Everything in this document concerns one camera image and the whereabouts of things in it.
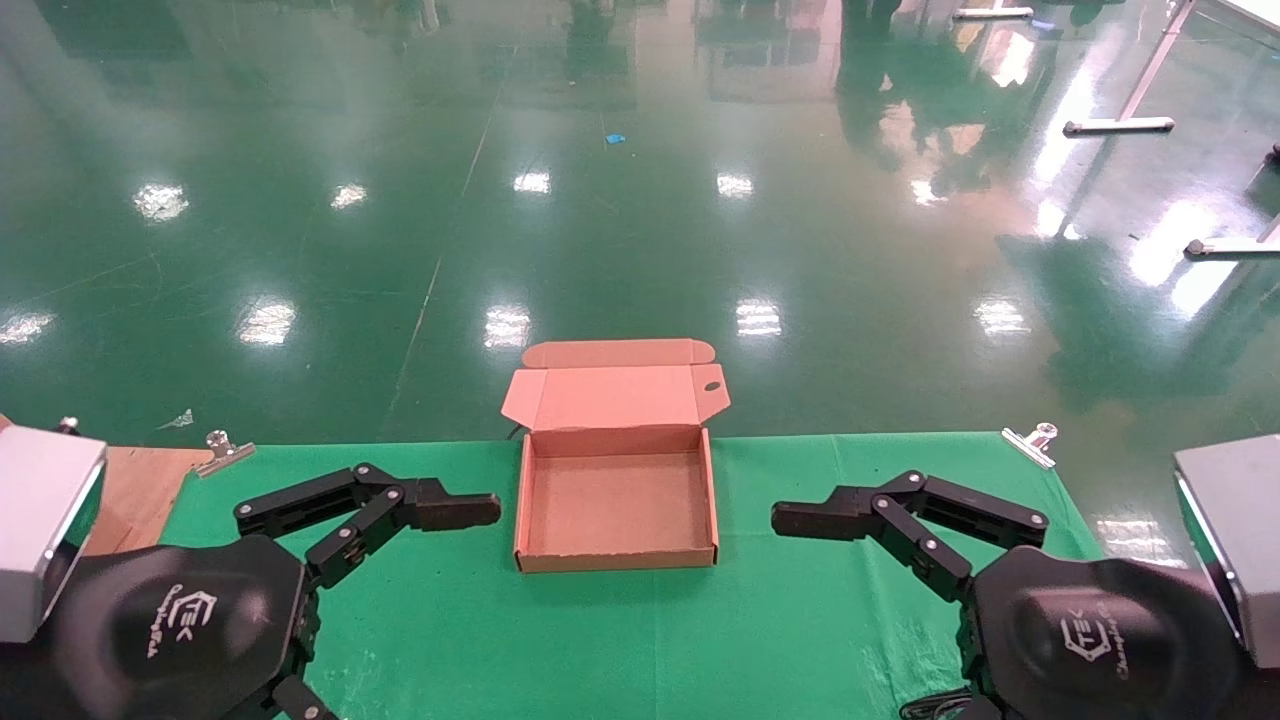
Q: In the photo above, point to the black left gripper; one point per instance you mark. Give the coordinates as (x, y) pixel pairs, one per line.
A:
(180, 630)

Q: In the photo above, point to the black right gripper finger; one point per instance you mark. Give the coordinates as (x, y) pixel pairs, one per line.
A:
(830, 515)

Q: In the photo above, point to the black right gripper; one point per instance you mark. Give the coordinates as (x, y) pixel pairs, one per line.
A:
(1100, 640)

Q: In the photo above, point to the open brown cardboard box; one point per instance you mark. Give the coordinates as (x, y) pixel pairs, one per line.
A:
(615, 500)

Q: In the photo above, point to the green table cloth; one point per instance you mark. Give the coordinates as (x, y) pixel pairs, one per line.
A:
(800, 620)

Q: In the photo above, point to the silver binder clip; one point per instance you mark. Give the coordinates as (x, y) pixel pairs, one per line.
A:
(68, 426)
(1032, 443)
(222, 452)

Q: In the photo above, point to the white floor scrap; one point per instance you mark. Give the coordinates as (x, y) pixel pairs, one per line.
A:
(178, 420)

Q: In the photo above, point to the metal table foot bar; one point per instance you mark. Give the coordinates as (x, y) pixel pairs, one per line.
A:
(1230, 246)

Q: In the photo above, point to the long-legged metal table foot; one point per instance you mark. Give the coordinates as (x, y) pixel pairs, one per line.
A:
(1120, 125)

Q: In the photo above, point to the short metal table foot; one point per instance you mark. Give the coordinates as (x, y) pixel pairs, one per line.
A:
(992, 13)

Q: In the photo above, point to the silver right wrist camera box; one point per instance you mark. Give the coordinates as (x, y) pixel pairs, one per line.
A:
(1240, 540)

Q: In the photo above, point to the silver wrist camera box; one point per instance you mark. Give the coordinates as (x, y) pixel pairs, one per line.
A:
(1240, 540)
(35, 520)

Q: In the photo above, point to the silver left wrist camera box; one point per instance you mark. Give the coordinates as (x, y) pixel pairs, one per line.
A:
(35, 520)

